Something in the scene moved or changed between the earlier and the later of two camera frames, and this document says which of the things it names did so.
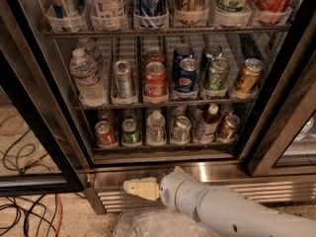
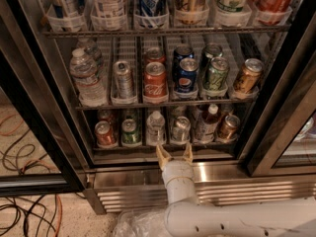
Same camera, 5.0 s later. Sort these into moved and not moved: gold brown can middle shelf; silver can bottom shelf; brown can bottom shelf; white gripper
Moved: white gripper
Not moved: gold brown can middle shelf; brown can bottom shelf; silver can bottom shelf
